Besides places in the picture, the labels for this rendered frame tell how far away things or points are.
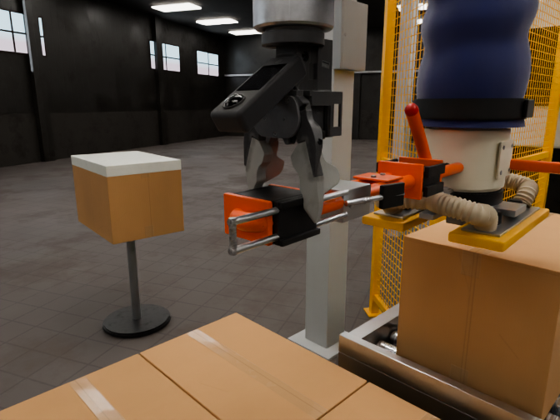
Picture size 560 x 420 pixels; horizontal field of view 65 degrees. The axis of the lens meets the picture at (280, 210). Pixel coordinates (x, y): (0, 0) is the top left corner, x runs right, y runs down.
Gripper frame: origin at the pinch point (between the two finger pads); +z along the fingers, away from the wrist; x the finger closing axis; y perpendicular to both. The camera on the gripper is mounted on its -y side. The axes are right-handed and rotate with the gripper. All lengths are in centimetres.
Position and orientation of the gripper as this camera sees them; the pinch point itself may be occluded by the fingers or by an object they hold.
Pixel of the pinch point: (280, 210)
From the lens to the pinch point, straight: 52.5
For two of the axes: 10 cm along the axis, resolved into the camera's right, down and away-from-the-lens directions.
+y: 6.9, -1.7, 7.1
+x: -7.3, -1.6, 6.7
